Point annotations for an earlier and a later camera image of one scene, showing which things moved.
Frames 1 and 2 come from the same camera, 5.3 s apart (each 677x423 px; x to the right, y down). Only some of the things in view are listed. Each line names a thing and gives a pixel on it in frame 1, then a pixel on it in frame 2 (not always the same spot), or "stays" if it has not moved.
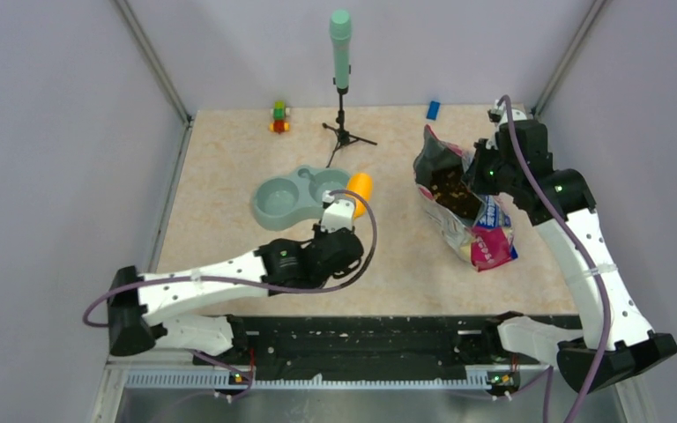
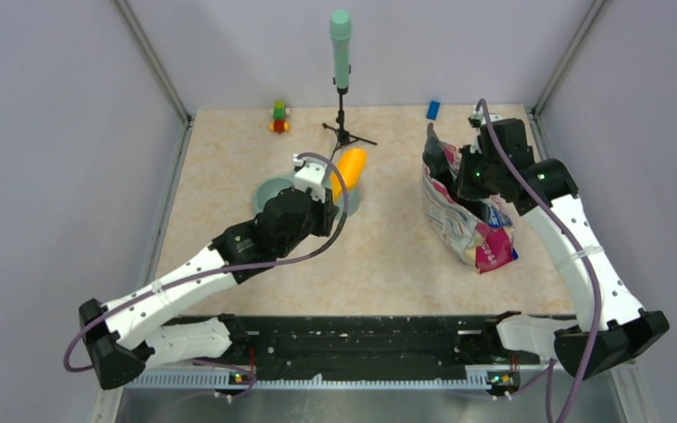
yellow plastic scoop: x=361 y=183 to x=353 y=164
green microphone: x=340 y=27 stays
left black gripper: x=319 y=233 to x=327 y=212
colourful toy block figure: x=278 y=114 stays
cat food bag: x=475 y=223 stays
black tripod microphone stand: x=343 y=136 stays
